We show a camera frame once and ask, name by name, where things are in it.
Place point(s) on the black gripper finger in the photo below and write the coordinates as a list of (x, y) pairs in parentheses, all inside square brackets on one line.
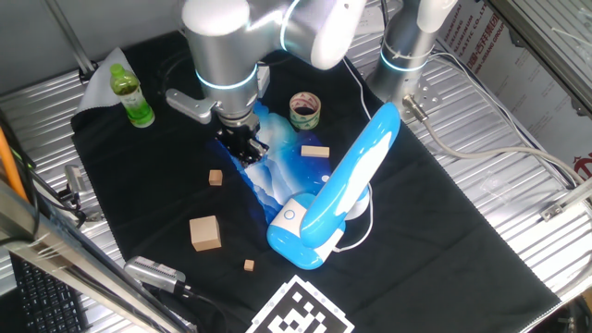
[(244, 157), (258, 149)]

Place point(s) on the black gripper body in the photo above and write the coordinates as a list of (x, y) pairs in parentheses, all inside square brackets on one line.
[(235, 138)]

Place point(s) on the blue and white desk lamp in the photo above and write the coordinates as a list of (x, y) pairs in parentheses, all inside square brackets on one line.
[(351, 171)]

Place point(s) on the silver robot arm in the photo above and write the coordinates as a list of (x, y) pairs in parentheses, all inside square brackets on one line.
[(231, 41)]

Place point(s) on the medium wooden cube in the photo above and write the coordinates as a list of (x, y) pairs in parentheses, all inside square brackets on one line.
[(215, 177)]

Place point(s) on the blue mountain print mat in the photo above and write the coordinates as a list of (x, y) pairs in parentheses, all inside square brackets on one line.
[(287, 171)]

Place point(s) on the oblong wooden block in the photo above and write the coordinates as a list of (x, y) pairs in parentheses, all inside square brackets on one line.
[(315, 151)]

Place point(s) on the patterned tape roll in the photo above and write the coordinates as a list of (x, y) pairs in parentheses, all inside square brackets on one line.
[(305, 111)]

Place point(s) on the large wooden cube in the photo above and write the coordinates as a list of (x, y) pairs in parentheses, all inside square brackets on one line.
[(205, 233)]

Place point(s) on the tiny wooden cube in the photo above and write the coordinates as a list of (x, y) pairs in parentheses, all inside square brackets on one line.
[(249, 265)]

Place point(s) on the green tea bottle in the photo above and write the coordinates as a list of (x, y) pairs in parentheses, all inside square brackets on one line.
[(131, 99)]

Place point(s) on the light grey cloth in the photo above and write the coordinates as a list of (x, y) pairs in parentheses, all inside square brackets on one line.
[(99, 85)]

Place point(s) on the black white fiducial marker board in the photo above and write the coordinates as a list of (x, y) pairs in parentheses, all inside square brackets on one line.
[(300, 310)]

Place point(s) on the white power strip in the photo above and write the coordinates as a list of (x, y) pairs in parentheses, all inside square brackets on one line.
[(373, 20)]

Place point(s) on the black table cloth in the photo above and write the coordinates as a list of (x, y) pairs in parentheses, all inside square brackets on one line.
[(439, 240)]

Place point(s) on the black keyboard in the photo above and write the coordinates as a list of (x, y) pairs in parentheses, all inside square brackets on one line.
[(46, 300)]

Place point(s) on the white board with red print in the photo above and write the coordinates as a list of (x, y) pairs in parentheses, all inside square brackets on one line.
[(532, 78)]

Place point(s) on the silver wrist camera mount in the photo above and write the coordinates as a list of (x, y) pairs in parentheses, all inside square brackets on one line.
[(189, 105)]

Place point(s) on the small silver clamped camera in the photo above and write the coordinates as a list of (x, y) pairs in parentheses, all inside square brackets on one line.
[(76, 180)]

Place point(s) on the thin aluminium post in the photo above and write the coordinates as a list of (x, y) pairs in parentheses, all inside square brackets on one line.
[(69, 39)]

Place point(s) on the aluminium frame bar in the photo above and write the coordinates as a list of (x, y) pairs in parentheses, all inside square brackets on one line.
[(69, 259)]

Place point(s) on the dark aluminium frame rail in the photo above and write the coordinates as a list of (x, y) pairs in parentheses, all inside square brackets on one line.
[(541, 46)]

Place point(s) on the aluminium corner bracket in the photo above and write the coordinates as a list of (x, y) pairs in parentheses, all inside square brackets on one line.
[(566, 201)]

